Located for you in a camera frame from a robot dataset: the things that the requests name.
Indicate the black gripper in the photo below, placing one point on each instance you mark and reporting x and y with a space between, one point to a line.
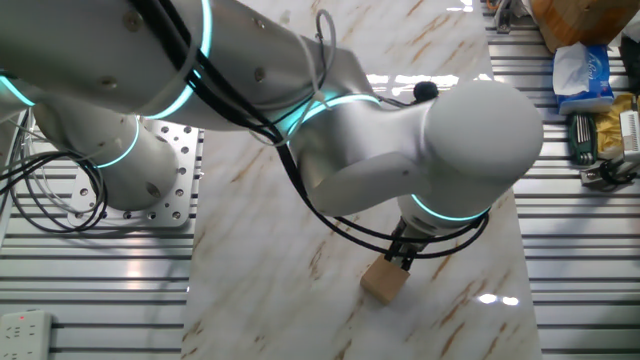
411 246

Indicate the small wooden block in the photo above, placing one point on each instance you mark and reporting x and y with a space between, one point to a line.
382 287

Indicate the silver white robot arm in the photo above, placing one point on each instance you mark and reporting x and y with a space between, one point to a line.
400 150

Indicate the white marble pattern mat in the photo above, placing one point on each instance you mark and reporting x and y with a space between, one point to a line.
280 300

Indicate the green hex key set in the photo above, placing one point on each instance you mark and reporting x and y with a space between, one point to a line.
582 140

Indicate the blue tissue pack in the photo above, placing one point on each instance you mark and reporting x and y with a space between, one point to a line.
595 75

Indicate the black device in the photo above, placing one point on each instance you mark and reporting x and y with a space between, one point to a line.
631 65

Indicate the white power strip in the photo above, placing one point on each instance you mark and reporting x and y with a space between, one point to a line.
25 335

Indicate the black round wrist camera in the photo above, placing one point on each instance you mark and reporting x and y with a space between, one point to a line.
425 91

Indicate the metal camera mount clamp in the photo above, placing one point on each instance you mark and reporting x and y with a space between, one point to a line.
592 177

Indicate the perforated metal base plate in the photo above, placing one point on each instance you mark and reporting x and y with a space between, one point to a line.
192 150

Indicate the metal frame foot bracket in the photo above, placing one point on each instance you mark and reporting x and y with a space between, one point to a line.
505 17

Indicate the silver ribbed camera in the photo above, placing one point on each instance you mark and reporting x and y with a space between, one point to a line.
631 131

